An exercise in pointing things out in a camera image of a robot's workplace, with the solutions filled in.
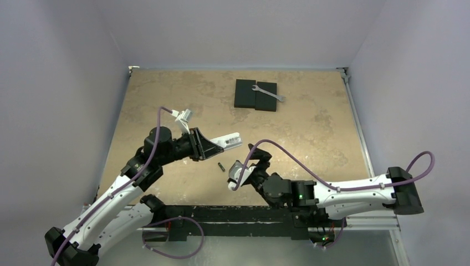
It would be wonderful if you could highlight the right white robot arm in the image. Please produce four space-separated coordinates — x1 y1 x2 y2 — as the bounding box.
228 149 424 226

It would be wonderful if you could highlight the aluminium frame rail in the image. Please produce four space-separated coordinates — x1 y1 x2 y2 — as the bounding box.
336 68 410 265

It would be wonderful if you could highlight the right black foam block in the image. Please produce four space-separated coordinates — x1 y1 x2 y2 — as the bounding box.
255 81 278 112

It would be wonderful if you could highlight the black foam block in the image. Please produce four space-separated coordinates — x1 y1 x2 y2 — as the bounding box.
255 81 278 112
234 79 256 109

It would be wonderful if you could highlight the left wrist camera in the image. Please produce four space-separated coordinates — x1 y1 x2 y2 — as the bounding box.
173 109 193 134

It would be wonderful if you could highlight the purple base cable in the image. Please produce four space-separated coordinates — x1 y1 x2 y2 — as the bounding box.
142 216 205 260
312 217 349 250

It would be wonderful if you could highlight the silver wrench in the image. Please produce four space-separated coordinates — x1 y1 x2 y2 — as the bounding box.
252 85 285 102

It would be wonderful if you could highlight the white remote control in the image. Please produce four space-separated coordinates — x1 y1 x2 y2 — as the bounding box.
210 132 243 151

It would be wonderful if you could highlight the green black battery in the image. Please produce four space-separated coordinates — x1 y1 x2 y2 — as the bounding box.
217 162 226 172

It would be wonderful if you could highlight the left black foam block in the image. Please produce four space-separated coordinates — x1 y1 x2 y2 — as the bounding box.
234 79 256 109

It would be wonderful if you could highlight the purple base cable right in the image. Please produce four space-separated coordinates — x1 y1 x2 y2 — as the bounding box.
312 217 349 250

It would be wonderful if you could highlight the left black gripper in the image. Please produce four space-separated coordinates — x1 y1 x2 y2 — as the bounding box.
158 126 223 166

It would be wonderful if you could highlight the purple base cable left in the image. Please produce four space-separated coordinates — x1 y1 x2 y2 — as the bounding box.
142 216 205 260

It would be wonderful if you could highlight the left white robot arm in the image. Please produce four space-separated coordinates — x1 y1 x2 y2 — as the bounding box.
45 127 239 265

